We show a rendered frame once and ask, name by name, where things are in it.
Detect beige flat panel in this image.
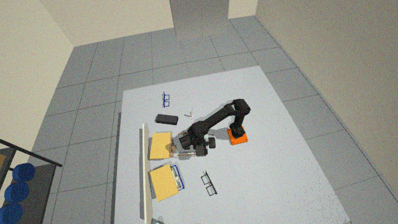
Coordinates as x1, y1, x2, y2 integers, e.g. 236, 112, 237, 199
142, 124, 153, 224

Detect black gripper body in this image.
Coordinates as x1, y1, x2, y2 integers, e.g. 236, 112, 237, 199
184, 138, 216, 150

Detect black thin-framed glasses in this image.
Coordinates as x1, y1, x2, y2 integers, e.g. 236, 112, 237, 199
201, 171, 217, 196

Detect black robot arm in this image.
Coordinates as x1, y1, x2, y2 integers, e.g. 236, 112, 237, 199
179, 99, 251, 157

